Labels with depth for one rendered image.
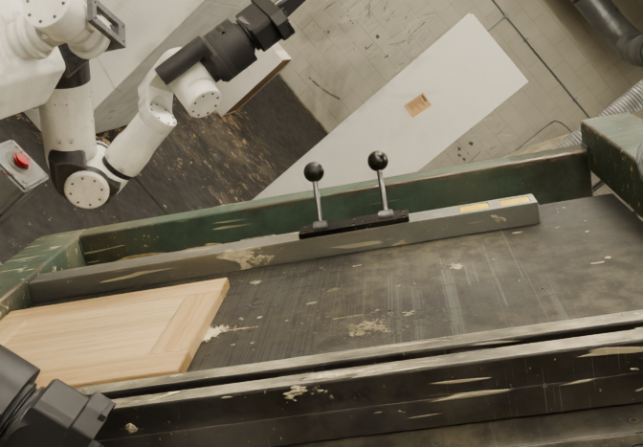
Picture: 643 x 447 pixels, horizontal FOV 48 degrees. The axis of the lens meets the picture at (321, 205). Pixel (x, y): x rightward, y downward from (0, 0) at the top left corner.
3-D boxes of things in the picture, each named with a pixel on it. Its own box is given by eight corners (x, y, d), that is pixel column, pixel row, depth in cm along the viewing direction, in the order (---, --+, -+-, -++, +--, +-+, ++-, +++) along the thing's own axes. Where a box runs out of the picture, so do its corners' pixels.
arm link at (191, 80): (251, 87, 127) (200, 126, 127) (220, 49, 132) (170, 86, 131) (229, 55, 117) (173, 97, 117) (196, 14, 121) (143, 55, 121)
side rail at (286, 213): (101, 271, 167) (88, 227, 164) (586, 193, 152) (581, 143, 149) (91, 281, 161) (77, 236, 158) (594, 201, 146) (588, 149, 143)
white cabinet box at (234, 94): (194, 63, 656) (250, 10, 638) (235, 112, 660) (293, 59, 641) (176, 65, 613) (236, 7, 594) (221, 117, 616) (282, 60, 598)
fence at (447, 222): (45, 292, 142) (39, 273, 140) (534, 214, 128) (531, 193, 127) (33, 302, 137) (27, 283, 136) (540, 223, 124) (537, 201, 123)
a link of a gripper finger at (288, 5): (309, -2, 127) (281, 19, 127) (300, -16, 125) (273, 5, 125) (313, 1, 126) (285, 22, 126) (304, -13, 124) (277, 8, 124)
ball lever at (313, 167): (313, 235, 132) (304, 167, 135) (333, 233, 131) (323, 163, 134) (309, 232, 128) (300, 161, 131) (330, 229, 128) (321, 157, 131)
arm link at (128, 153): (169, 147, 126) (107, 222, 132) (171, 122, 134) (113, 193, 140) (117, 113, 121) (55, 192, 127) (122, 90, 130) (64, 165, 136)
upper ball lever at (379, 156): (377, 225, 130) (366, 155, 133) (398, 222, 130) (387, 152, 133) (375, 221, 126) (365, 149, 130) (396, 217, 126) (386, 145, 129)
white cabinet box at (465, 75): (260, 193, 566) (466, 15, 513) (308, 249, 569) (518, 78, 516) (239, 210, 507) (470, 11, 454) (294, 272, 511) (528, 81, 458)
